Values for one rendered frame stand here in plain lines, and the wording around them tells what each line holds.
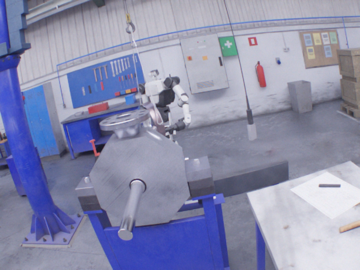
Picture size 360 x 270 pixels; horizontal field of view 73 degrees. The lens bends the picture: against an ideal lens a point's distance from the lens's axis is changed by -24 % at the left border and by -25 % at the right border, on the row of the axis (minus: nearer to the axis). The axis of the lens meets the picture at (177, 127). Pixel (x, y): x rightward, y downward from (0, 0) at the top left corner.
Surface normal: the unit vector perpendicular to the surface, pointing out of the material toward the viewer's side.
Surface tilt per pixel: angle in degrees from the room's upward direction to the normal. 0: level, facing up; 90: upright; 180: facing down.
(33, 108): 90
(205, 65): 90
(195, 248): 90
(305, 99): 93
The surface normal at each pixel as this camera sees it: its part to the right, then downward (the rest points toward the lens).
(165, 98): 0.79, 0.13
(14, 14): -0.01, 0.24
